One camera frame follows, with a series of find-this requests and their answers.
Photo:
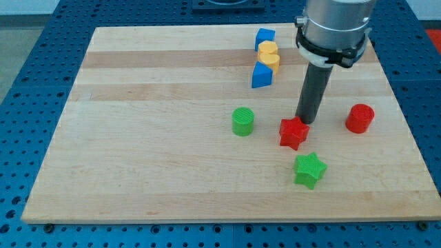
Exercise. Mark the blue triangle block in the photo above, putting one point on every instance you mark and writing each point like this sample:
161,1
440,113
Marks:
262,75

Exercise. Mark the yellow heart block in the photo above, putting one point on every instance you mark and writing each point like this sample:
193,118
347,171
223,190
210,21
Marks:
268,54

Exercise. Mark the red object at edge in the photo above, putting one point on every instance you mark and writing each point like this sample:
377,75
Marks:
435,37

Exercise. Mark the red star block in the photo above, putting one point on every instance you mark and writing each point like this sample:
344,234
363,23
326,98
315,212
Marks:
293,132

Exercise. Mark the green star block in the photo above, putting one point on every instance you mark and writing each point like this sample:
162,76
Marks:
308,169

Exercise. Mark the wooden board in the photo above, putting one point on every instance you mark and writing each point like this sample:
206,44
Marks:
146,137

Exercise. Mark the blue cube block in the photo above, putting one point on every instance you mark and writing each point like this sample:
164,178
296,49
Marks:
263,34

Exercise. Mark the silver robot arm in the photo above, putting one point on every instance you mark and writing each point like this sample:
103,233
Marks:
329,33

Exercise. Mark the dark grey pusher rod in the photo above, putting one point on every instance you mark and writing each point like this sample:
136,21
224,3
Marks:
312,92

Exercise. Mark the green cylinder block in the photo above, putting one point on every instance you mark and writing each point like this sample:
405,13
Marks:
242,121

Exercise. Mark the red cylinder block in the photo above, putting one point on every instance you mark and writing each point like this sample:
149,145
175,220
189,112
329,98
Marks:
359,118

